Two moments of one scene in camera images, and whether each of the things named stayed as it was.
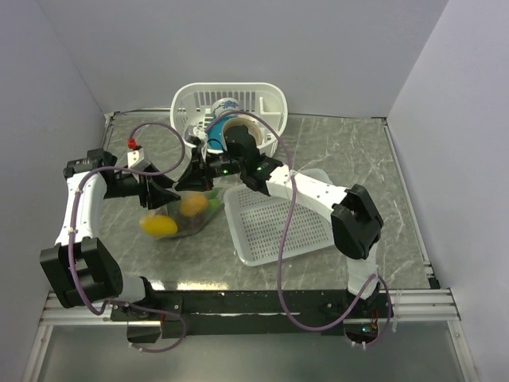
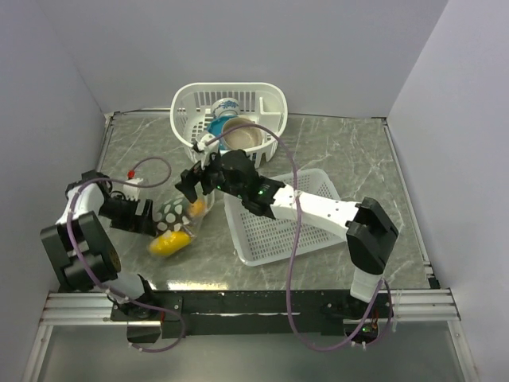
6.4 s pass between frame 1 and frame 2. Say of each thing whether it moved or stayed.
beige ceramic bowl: stayed
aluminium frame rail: stayed
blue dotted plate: stayed
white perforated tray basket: stayed
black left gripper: moved
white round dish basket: stayed
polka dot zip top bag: moved
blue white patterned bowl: stayed
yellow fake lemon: moved
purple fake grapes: moved
